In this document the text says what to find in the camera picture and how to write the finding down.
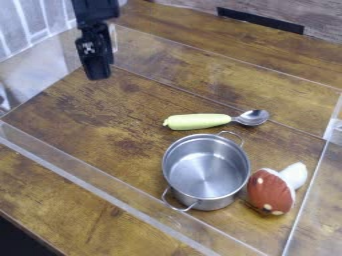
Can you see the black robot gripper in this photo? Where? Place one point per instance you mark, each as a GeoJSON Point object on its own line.
{"type": "Point", "coordinates": [93, 44]}

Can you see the green handled metal spoon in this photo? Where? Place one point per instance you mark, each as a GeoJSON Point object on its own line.
{"type": "Point", "coordinates": [204, 120]}

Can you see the black strip on table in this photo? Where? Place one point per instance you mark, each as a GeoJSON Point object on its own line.
{"type": "Point", "coordinates": [259, 20]}

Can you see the small steel pot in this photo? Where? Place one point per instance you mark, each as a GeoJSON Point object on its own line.
{"type": "Point", "coordinates": [205, 168]}

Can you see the red plush mushroom toy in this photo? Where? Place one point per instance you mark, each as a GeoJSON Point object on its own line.
{"type": "Point", "coordinates": [271, 188]}

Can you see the clear acrylic front barrier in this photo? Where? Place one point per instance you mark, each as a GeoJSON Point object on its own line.
{"type": "Point", "coordinates": [195, 233]}

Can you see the clear acrylic barrier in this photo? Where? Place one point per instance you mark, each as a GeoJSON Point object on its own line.
{"type": "Point", "coordinates": [195, 233]}
{"type": "Point", "coordinates": [315, 235]}

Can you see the clear acrylic right barrier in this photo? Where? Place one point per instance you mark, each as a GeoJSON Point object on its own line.
{"type": "Point", "coordinates": [315, 235]}

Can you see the clear acrylic triangle bracket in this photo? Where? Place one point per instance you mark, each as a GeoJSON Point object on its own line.
{"type": "Point", "coordinates": [112, 37]}

